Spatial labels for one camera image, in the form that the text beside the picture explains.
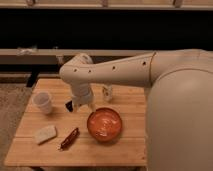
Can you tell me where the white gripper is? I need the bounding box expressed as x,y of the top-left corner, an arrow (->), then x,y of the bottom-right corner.
71,83 -> 96,112

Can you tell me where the orange ceramic bowl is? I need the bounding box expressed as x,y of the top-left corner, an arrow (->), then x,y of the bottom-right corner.
87,107 -> 122,142

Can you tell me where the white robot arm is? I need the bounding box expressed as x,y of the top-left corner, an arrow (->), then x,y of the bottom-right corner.
60,49 -> 213,171

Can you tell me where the small white bottle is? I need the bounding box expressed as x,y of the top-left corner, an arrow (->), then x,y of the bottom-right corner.
102,85 -> 113,102

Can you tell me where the black rectangular box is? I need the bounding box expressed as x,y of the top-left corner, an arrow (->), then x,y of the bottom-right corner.
65,100 -> 73,112

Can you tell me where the wooden table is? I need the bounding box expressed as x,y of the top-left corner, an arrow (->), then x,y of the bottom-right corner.
5,79 -> 146,167

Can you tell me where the white plastic cup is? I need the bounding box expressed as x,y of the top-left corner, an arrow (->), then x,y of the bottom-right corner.
32,92 -> 53,115

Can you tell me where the white sponge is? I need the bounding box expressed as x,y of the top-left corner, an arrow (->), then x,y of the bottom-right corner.
34,125 -> 57,144

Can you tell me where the wooden rail bench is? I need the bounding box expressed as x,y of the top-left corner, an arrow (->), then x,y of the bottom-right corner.
0,48 -> 148,65

